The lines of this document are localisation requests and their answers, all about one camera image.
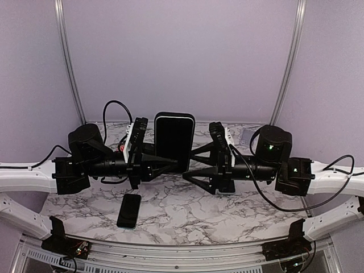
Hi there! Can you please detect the black phone light-blue edge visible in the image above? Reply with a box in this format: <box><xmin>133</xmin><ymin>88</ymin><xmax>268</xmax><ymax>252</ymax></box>
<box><xmin>217</xmin><ymin>181</ymin><xmax>235</xmax><ymax>192</ymax></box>

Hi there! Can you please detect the grey phone case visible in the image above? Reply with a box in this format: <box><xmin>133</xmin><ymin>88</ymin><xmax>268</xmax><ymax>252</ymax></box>
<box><xmin>239</xmin><ymin>129</ymin><xmax>255</xmax><ymax>146</ymax></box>

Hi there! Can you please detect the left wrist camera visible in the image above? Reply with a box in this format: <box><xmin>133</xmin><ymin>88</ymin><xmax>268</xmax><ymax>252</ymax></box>
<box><xmin>123</xmin><ymin>117</ymin><xmax>148</xmax><ymax>163</ymax></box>

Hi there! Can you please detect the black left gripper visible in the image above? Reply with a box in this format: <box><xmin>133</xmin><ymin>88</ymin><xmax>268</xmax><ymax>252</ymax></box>
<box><xmin>84</xmin><ymin>144</ymin><xmax>179</xmax><ymax>190</ymax></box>

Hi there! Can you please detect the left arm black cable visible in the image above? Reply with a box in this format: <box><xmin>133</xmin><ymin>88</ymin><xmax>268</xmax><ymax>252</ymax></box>
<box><xmin>0</xmin><ymin>99</ymin><xmax>133</xmax><ymax>184</ymax></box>

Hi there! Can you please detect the aluminium frame post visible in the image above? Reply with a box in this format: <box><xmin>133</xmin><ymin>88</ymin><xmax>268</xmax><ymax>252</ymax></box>
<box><xmin>54</xmin><ymin>0</ymin><xmax>86</xmax><ymax>124</ymax></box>
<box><xmin>270</xmin><ymin>0</ymin><xmax>307</xmax><ymax>125</ymax></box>

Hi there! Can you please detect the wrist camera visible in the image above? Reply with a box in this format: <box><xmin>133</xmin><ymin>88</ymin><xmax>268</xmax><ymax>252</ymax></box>
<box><xmin>123</xmin><ymin>117</ymin><xmax>148</xmax><ymax>163</ymax></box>
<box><xmin>209</xmin><ymin>122</ymin><xmax>235</xmax><ymax>167</ymax></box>

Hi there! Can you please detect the front aluminium rail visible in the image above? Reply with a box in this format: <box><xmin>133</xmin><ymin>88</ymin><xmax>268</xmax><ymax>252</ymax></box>
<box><xmin>9</xmin><ymin>235</ymin><xmax>342</xmax><ymax>272</ymax></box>

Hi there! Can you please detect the black phone case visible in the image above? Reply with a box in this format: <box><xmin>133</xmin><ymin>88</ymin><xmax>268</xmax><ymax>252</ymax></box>
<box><xmin>154</xmin><ymin>112</ymin><xmax>196</xmax><ymax>174</ymax></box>

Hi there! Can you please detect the left aluminium frame post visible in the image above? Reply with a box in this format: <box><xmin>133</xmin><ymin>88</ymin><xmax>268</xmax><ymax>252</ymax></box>
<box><xmin>54</xmin><ymin>0</ymin><xmax>86</xmax><ymax>124</ymax></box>

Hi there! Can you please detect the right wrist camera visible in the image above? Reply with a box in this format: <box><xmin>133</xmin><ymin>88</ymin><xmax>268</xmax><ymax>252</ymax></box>
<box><xmin>209</xmin><ymin>122</ymin><xmax>235</xmax><ymax>167</ymax></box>

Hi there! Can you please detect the right aluminium frame post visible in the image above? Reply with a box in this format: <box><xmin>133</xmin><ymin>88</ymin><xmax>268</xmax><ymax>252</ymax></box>
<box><xmin>270</xmin><ymin>0</ymin><xmax>307</xmax><ymax>125</ymax></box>

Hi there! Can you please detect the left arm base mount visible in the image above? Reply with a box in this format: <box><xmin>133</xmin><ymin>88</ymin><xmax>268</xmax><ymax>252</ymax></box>
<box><xmin>41</xmin><ymin>216</ymin><xmax>91</xmax><ymax>260</ymax></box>

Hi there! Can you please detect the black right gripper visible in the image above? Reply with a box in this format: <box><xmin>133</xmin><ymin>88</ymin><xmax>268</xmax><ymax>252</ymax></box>
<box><xmin>183</xmin><ymin>140</ymin><xmax>279</xmax><ymax>195</ymax></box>

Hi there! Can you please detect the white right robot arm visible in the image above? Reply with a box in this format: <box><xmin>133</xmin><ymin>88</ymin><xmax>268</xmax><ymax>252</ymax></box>
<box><xmin>183</xmin><ymin>122</ymin><xmax>363</xmax><ymax>255</ymax></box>

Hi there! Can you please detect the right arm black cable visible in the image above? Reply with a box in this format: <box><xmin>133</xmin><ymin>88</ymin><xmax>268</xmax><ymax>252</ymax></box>
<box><xmin>227</xmin><ymin>130</ymin><xmax>364</xmax><ymax>213</ymax></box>

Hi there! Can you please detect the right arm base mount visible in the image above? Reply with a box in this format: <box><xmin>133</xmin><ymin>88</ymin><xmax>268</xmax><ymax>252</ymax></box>
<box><xmin>262</xmin><ymin>219</ymin><xmax>312</xmax><ymax>261</ymax></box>

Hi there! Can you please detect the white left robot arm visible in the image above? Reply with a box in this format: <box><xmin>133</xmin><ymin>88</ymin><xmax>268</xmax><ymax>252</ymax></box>
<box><xmin>1</xmin><ymin>118</ymin><xmax>177</xmax><ymax>253</ymax></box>

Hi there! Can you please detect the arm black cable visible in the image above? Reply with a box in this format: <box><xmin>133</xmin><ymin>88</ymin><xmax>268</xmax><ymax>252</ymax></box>
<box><xmin>0</xmin><ymin>99</ymin><xmax>133</xmax><ymax>184</ymax></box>
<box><xmin>227</xmin><ymin>130</ymin><xmax>364</xmax><ymax>213</ymax></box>

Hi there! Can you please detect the light blue phone case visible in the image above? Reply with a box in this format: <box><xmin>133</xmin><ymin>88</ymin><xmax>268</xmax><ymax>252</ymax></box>
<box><xmin>216</xmin><ymin>190</ymin><xmax>235</xmax><ymax>196</ymax></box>

